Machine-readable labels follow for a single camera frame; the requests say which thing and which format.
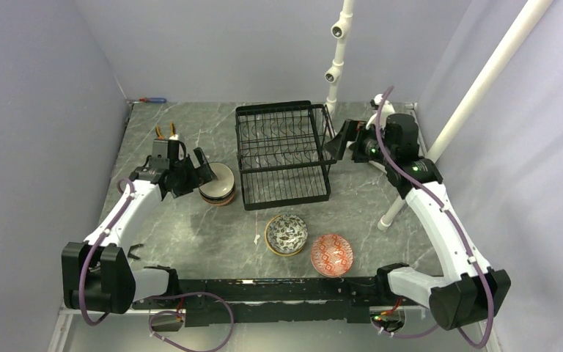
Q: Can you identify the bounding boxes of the brown glazed bowl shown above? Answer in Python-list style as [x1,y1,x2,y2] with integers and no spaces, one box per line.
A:
[199,188,236,207]

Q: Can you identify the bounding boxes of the black wire dish rack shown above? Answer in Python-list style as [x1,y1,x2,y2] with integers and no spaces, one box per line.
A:
[235,100,336,210]

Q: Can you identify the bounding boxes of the yellow handled pliers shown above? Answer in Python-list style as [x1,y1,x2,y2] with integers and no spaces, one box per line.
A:
[155,122,179,140]

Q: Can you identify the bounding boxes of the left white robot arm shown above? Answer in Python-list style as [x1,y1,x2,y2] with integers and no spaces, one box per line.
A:
[61,141,216,326]

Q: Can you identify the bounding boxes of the red geometric pattern bowl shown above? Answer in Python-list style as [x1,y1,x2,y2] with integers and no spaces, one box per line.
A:
[310,233,354,278]

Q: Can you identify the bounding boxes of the red blue screwdriver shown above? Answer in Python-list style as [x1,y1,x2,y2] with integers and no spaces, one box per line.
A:
[139,97,167,104]

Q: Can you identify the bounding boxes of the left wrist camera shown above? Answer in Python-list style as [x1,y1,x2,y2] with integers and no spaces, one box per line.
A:
[149,139,186,169]

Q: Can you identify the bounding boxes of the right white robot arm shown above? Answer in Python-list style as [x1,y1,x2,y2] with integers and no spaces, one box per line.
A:
[324,114,511,330]

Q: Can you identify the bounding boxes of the white pvc pipe frame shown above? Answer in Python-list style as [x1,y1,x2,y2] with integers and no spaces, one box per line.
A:
[341,1,563,233]

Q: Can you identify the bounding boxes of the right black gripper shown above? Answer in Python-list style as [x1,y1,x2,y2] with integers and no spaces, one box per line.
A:
[323,119,394,166]

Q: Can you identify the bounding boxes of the white bowl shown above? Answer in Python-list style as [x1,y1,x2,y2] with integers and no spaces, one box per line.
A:
[199,162,235,198]

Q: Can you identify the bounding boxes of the black handled pliers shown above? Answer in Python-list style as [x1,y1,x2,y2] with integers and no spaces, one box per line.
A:
[127,243,144,261]

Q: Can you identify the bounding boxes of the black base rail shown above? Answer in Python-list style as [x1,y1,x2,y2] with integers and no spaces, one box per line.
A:
[130,276,423,327]

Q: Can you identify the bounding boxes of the black paisley pattern bowl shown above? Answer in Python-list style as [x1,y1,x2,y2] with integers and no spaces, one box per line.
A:
[265,214,309,257]

